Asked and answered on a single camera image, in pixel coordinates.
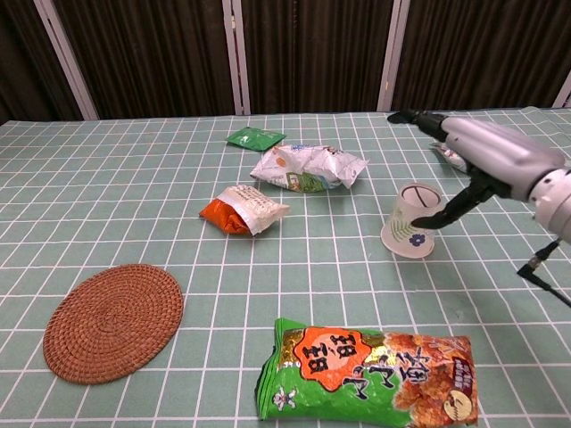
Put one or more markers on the white double partition frame post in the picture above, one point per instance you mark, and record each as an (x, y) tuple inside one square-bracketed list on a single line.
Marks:
[(236, 58)]

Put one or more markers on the long white green snack bag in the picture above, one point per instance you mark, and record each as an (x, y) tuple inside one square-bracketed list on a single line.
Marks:
[(450, 156)]

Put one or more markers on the green orange snack bag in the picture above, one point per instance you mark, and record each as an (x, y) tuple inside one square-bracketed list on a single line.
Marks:
[(357, 379)]

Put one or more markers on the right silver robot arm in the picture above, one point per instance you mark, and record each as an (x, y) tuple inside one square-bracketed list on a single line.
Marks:
[(555, 200)]

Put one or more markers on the green grid table mat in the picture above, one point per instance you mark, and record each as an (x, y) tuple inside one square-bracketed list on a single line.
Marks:
[(134, 200)]

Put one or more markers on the crumpled white snack bag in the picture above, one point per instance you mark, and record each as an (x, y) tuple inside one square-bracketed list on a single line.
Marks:
[(308, 169)]

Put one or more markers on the small green sachet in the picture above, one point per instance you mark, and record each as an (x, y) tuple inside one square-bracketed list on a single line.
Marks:
[(254, 139)]

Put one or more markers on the white paper cup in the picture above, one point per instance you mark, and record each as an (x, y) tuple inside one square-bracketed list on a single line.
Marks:
[(408, 236)]

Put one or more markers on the dark fabric partition panel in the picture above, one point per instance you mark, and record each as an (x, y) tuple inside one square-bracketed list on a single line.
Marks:
[(22, 53), (312, 53), (482, 49), (151, 53)]

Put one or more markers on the orange white snack packet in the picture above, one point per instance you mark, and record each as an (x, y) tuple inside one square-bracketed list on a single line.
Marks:
[(250, 209)]

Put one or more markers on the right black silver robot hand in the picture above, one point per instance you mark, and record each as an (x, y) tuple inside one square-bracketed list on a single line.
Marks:
[(495, 151)]

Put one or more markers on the round woven brown coaster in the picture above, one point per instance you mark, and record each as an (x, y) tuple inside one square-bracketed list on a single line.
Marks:
[(113, 323)]

